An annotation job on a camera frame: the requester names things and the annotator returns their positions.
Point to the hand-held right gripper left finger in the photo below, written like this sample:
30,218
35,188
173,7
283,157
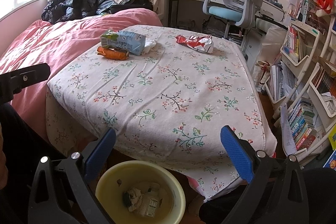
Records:
101,153

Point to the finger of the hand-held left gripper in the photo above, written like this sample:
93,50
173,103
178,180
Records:
29,77

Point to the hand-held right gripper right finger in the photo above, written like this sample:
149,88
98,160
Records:
236,153

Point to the yellow plastic basin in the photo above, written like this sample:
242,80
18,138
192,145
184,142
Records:
110,176

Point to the dark green cloth with tag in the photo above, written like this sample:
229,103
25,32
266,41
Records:
127,199

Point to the white tissue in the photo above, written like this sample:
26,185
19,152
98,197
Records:
150,45
136,197

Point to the large carrot piece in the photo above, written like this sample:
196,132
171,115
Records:
116,54

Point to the green drink carton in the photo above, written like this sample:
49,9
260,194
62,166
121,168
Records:
126,41

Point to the red white snack wrapper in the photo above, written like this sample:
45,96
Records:
194,43

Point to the pink blanket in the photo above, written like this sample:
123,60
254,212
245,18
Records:
52,40

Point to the stack of colourful books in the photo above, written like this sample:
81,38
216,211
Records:
302,127

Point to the black puffer jacket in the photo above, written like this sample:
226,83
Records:
76,3

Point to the pile of papers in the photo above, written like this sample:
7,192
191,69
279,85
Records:
283,79

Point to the person's right leg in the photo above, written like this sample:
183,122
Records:
319,187

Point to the floral table cloth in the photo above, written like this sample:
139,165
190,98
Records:
170,82

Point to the yellow white book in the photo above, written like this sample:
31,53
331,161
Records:
105,13

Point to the grey denim garment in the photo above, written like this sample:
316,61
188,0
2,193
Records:
115,2

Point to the white plastic bag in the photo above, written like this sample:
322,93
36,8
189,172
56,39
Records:
274,36

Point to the row of upright books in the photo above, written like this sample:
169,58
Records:
295,43

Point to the black garment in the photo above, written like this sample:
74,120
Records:
134,7

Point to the grey blue desk chair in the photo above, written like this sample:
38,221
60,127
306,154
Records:
225,14

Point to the white bookshelf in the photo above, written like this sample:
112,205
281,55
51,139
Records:
315,32

